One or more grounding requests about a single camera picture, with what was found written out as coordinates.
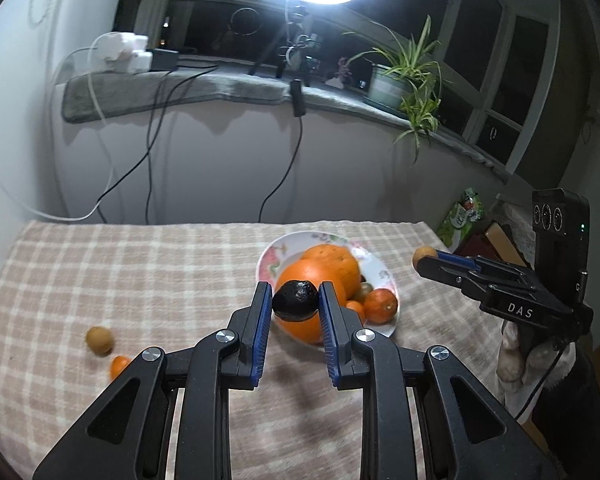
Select brown longan fruit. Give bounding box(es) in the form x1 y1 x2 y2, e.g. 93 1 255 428
412 246 438 268
85 326 114 356

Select small tangerine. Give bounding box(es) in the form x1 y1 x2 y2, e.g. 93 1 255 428
109 356 131 382

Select tangerine with stem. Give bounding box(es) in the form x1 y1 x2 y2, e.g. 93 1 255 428
363 288 399 324

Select green brown kiwi fruit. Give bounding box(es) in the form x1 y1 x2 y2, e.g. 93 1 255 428
352 282 374 304

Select large rough orange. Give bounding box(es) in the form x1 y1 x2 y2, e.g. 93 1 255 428
301 244 361 299

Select large smooth orange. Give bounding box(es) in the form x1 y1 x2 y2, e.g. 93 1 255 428
273 259 347 344

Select dark plum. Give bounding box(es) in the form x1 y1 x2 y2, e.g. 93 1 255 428
272 280 320 322

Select floral white plate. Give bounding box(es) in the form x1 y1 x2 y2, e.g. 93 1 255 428
256 231 400 337

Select medium tangerine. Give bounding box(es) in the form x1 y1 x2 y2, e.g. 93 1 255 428
346 300 366 324

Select gloved right hand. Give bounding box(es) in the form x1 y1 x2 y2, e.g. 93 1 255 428
495 321 577 422

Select red boxes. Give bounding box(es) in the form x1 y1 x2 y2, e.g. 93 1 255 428
454 219 529 266

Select green carton box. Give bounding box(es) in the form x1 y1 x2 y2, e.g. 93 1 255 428
436 188 486 252

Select checked pink tablecloth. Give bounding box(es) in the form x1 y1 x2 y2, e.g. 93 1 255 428
0 219 506 480

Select potted spider plant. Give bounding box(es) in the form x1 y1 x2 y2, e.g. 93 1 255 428
344 14 446 162

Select black tripod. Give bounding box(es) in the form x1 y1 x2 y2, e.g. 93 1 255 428
247 0 320 87

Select black power adapter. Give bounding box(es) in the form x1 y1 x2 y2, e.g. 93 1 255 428
149 49 180 72

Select white power strip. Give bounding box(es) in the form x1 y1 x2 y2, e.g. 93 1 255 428
94 32 152 74

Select ring light cable with remote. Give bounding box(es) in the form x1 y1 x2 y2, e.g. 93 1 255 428
256 0 309 224

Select black cable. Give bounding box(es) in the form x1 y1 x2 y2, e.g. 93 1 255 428
94 62 221 226

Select white cable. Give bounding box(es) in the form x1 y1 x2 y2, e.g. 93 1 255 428
0 44 117 224

